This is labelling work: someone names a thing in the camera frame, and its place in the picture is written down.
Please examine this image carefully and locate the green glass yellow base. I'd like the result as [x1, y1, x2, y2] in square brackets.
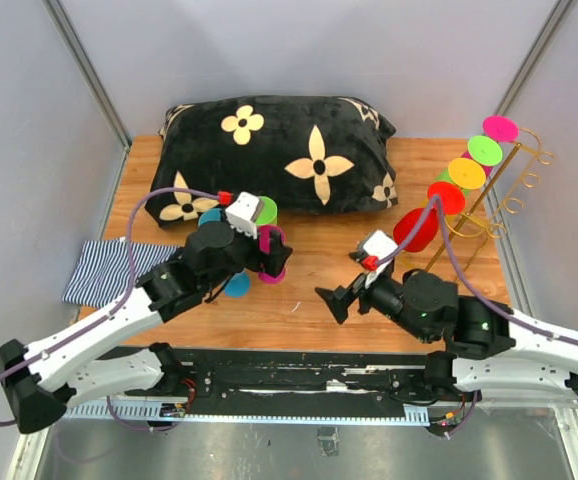
[436, 157, 487, 190]

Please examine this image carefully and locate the light green wine glass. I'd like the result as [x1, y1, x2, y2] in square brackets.
[255, 196, 278, 226]

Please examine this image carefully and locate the blue white striped cloth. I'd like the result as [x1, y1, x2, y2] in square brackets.
[62, 237, 177, 308]

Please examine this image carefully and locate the pink base rear glass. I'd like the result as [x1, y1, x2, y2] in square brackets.
[258, 224, 286, 285]

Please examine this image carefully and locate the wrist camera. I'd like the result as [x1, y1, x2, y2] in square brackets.
[349, 230, 398, 288]
[224, 192, 264, 239]

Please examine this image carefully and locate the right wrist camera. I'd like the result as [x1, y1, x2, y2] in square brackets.
[349, 230, 398, 288]

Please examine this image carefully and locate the gold wire glass rack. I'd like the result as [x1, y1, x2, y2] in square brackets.
[398, 127, 555, 286]

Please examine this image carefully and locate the blue wine glass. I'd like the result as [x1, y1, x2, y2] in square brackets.
[198, 208, 224, 226]

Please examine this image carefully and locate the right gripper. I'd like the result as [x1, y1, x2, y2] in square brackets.
[315, 264, 433, 343]

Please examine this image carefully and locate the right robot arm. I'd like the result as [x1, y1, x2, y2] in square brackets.
[315, 269, 578, 400]

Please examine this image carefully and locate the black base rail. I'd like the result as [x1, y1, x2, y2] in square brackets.
[33, 344, 578, 426]

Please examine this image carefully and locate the teal glass green base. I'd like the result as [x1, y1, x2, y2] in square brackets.
[224, 272, 251, 298]

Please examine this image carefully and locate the pink base wine glass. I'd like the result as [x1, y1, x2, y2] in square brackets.
[482, 115, 520, 143]

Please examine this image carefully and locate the black floral plush pillow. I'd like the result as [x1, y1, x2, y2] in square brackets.
[145, 95, 398, 229]

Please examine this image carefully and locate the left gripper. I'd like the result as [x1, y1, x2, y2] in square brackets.
[203, 208, 293, 293]

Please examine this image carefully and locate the magenta glass green base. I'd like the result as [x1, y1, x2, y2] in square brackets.
[467, 135, 503, 169]

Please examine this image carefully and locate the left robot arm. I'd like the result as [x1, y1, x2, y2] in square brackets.
[0, 221, 293, 434]

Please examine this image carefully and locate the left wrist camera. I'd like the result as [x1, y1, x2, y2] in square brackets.
[224, 192, 264, 239]

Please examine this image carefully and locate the red wine glass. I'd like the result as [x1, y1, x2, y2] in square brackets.
[392, 181, 467, 253]

